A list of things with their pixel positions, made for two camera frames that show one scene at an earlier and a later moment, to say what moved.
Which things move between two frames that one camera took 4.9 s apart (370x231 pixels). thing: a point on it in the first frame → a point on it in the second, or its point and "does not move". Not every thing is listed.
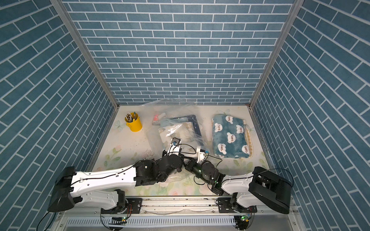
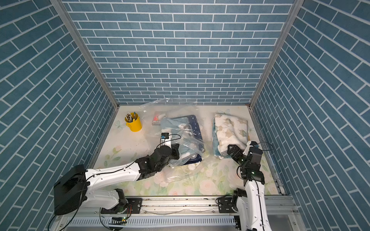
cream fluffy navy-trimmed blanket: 185,128 → 230,130
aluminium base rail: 174,214 does not move
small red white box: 156,121 does not move
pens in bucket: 129,118 does not move
